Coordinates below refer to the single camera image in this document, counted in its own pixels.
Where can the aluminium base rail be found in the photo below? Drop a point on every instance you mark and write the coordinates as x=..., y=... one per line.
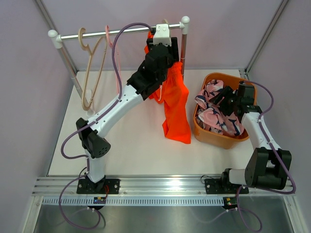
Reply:
x=150, y=185

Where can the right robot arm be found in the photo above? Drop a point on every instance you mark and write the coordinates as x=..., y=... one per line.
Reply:
x=268, y=167

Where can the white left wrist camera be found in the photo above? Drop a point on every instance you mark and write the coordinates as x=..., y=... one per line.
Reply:
x=162, y=35

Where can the clothes rack with metal rail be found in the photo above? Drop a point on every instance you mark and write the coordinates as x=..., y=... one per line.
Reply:
x=183, y=25

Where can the pink shark print shorts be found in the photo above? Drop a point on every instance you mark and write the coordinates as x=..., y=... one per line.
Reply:
x=208, y=115

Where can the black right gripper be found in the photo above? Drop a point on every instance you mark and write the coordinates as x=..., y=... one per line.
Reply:
x=227, y=92

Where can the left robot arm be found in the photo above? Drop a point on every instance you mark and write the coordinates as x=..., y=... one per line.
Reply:
x=148, y=78

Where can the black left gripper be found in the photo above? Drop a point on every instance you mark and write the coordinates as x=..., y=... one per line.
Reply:
x=172, y=51

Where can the white slotted cable duct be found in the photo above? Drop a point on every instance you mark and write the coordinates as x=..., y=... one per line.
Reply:
x=134, y=201

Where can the orange shorts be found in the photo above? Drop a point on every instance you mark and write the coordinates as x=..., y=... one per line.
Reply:
x=173, y=95

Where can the pink plastic hanger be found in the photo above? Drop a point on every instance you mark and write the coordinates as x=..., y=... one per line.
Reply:
x=116, y=56

